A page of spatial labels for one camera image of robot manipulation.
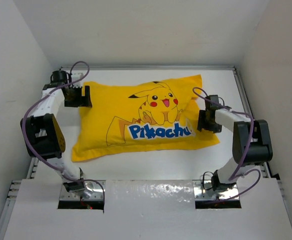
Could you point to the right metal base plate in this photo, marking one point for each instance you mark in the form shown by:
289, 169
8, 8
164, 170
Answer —
203, 192

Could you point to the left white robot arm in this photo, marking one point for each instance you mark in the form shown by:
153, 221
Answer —
43, 136

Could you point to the yellow pillowcase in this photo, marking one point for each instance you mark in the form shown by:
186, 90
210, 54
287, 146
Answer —
152, 116

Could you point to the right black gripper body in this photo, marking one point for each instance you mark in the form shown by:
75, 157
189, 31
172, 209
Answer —
211, 126

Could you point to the metal base plate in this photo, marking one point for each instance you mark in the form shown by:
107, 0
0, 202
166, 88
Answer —
88, 190
203, 192

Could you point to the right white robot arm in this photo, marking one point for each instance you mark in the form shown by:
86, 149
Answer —
251, 143

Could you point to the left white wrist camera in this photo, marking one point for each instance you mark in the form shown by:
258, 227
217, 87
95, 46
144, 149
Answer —
77, 75

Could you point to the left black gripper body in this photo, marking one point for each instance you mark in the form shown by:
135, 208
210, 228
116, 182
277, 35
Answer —
74, 99

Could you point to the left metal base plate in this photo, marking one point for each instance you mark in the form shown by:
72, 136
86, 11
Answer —
88, 190

